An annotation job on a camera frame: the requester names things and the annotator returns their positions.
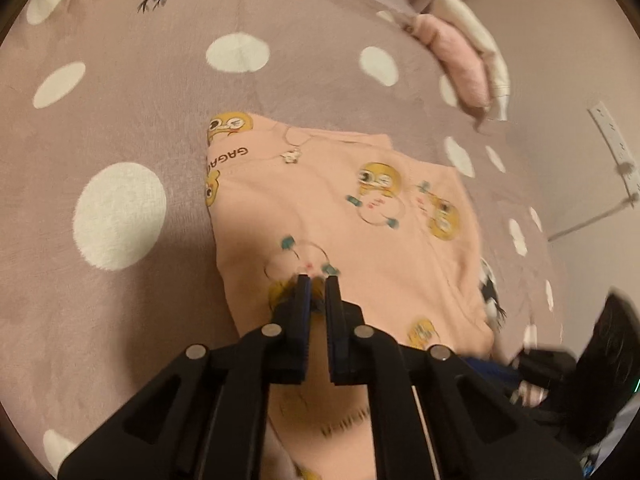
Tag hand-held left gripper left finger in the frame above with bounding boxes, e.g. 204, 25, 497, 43
57, 274, 312, 480

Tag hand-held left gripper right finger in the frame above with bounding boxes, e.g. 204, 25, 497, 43
325, 275, 583, 480

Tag polka dot blanket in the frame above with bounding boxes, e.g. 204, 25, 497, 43
0, 0, 576, 480

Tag pink cartoon print shirt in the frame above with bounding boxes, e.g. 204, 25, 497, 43
205, 111, 502, 480

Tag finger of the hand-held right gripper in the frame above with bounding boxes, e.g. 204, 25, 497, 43
467, 344, 577, 408

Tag pink and white folded cloths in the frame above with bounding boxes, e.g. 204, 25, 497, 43
434, 0, 512, 122

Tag pink folded cloth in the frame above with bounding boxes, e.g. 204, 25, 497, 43
411, 12, 493, 111

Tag white power strip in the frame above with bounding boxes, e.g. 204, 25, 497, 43
587, 101, 640, 188

